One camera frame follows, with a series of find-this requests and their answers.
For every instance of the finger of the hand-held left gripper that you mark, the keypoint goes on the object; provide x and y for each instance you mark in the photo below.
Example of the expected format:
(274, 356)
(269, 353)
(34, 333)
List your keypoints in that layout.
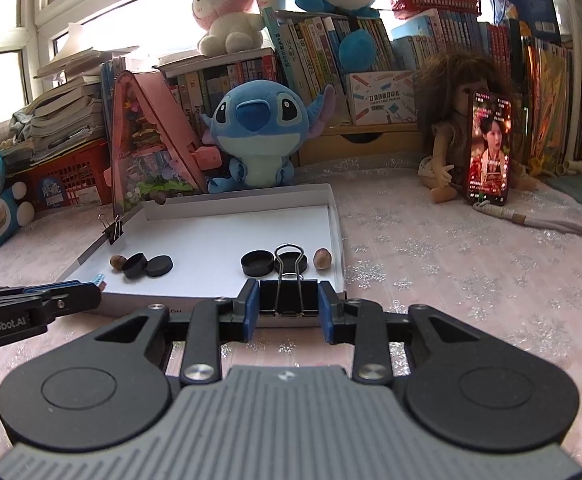
(76, 300)
(61, 287)

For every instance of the pink triangular toy house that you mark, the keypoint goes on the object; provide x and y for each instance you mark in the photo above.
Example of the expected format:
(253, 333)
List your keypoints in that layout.
(151, 140)

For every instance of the row of colourful books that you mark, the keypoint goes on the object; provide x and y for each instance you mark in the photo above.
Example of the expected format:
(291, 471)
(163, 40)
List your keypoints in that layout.
(321, 50)

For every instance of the brown haired doll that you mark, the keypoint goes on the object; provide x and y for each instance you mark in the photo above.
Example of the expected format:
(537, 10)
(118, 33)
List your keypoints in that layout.
(451, 125)

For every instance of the brown nut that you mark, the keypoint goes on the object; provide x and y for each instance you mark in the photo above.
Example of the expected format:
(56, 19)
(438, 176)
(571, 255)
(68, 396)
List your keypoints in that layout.
(322, 258)
(117, 262)

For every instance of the grey cloth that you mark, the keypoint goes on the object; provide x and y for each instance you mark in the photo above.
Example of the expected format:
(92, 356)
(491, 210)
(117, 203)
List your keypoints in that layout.
(18, 120)

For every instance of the row of thin blue books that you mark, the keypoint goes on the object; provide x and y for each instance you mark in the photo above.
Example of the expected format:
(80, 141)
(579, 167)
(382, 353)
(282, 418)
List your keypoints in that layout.
(108, 80)

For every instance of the red plastic crate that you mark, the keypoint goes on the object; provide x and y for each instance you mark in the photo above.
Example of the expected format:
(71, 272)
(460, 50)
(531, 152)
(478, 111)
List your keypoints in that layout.
(66, 175)

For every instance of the smartphone with lit screen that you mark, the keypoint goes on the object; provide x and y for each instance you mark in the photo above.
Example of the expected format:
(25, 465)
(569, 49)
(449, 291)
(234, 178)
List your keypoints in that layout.
(488, 150)

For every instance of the stack of worn books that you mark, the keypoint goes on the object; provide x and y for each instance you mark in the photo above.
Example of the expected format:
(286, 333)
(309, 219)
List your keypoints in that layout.
(66, 105)

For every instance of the light blue hair clip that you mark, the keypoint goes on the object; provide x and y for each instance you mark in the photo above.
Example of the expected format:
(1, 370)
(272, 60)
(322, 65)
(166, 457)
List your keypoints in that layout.
(98, 280)

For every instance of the pink bunny plush toy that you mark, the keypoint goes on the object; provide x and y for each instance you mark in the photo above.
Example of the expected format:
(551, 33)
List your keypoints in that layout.
(226, 5)

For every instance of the light teal cloth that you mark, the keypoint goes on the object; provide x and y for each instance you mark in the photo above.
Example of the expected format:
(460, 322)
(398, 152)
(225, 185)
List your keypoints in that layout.
(581, 187)

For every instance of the blue alien plush toy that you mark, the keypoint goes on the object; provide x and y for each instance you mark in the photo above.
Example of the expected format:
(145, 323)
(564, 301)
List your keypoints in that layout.
(256, 130)

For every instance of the shiny gold folders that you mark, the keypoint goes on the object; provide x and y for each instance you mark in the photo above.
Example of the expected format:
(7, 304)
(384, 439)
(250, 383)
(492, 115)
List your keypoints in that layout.
(546, 105)

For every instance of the white printed carton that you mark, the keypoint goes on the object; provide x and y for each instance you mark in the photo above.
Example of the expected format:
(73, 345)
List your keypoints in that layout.
(381, 97)

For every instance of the pink snowflake tablecloth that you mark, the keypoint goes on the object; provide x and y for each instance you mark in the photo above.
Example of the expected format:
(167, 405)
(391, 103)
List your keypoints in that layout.
(446, 285)

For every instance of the small black binder clip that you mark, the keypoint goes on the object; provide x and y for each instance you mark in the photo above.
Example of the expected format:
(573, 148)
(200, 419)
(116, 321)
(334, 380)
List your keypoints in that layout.
(112, 227)

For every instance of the black round cap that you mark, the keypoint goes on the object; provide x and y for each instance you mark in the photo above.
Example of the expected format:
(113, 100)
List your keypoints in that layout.
(135, 265)
(257, 262)

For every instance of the wooden drawer box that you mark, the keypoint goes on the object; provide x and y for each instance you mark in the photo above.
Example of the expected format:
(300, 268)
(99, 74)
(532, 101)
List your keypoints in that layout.
(366, 140)

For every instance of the large black binder clip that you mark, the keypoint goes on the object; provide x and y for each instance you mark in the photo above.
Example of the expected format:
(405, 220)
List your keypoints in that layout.
(288, 297)

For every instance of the white pipe stand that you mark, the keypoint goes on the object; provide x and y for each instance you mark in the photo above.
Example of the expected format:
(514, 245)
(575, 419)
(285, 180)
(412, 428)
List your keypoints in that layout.
(578, 110)

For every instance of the black round disc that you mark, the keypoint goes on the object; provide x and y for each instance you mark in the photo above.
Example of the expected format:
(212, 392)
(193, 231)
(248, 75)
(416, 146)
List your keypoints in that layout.
(158, 265)

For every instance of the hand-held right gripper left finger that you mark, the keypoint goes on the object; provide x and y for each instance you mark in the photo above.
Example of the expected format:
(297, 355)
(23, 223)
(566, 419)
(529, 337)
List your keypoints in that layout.
(251, 310)

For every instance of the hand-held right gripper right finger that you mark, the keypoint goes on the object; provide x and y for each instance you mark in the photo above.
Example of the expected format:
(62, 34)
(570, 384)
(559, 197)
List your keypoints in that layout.
(328, 315)

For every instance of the white cardboard box tray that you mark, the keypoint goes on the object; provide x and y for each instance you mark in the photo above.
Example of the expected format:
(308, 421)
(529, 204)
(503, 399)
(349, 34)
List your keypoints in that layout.
(211, 230)

